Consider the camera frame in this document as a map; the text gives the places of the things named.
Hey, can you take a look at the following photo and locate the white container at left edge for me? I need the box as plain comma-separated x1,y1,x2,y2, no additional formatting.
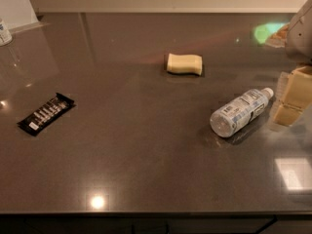
0,19,13,46

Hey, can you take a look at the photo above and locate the clear plastic water bottle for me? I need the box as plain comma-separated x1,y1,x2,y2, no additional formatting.
210,88,274,137

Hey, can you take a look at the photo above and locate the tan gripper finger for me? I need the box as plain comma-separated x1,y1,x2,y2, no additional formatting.
272,65,312,126

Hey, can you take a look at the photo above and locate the black snack bar wrapper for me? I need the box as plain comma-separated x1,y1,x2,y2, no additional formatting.
18,93,74,137

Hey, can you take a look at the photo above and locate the yellow sponge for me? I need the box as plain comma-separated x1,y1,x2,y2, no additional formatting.
167,54,203,75

